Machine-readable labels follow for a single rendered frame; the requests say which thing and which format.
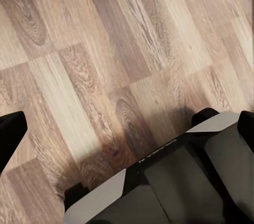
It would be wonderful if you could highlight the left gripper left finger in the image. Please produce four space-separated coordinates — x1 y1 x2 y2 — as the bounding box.
0 111 28 174

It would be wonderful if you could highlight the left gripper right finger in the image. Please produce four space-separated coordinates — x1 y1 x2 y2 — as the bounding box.
237 111 254 153

